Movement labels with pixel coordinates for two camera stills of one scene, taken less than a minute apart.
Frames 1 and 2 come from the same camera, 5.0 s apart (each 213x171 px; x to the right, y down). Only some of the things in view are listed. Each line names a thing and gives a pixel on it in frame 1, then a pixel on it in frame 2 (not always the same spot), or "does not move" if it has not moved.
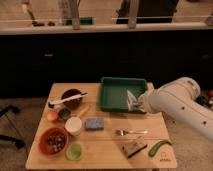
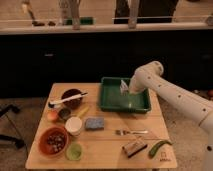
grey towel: [135, 104] -> [124, 90]
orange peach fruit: [52, 116] does not move
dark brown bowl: [71, 103] does not move
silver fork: [123, 132] does not move
